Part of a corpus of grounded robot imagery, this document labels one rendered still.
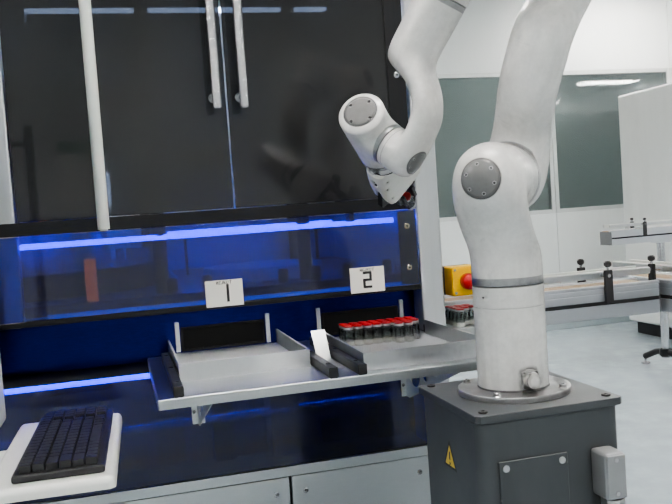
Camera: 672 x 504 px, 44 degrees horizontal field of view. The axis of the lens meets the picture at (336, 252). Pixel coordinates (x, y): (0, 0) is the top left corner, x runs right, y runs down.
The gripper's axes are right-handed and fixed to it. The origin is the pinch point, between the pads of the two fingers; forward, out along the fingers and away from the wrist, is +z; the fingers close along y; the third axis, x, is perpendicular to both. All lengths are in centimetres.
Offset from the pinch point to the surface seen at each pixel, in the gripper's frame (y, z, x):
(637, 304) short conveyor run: 29, 81, -35
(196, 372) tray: -54, -9, 7
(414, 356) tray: -26.0, 3.5, -22.0
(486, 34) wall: 269, 425, 259
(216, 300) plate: -41.4, 9.3, 26.0
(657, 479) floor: 11, 221, -55
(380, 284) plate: -14.5, 28.6, 5.2
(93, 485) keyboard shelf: -75, -36, -8
